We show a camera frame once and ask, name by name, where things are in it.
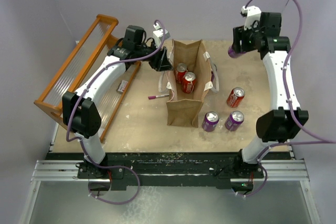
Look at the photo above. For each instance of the small brown packet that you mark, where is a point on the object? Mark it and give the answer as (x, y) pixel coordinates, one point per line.
(122, 86)

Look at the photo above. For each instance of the red cola can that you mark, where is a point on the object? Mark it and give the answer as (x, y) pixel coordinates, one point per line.
(188, 82)
(180, 71)
(236, 96)

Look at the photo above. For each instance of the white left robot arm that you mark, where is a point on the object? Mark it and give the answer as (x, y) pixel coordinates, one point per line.
(79, 108)

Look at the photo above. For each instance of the orange wooden framed tray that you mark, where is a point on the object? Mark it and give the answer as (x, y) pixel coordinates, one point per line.
(81, 64)

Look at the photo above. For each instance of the brown canvas tote bag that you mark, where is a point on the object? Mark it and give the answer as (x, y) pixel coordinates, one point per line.
(183, 108)

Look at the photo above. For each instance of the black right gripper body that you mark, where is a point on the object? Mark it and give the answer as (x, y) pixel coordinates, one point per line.
(250, 37)

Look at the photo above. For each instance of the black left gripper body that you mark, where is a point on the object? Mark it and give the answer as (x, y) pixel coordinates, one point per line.
(154, 60)

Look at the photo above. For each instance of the small purple marker pen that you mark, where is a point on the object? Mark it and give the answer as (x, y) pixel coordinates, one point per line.
(158, 96)

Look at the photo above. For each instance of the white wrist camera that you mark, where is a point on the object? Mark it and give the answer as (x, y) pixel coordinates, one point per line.
(159, 36)
(252, 14)

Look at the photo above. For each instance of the aluminium front rail frame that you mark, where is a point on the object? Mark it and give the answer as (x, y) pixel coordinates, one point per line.
(284, 195)

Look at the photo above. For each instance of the purple soda can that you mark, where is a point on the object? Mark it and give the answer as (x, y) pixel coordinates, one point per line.
(232, 53)
(210, 121)
(213, 76)
(234, 120)

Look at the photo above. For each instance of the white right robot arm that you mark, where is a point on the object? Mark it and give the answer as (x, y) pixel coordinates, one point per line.
(248, 158)

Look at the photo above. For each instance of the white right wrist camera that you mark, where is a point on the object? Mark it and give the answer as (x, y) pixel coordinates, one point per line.
(252, 14)

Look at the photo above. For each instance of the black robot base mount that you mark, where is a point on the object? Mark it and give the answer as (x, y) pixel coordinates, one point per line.
(161, 169)

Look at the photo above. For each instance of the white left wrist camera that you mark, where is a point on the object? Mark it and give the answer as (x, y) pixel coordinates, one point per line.
(159, 36)

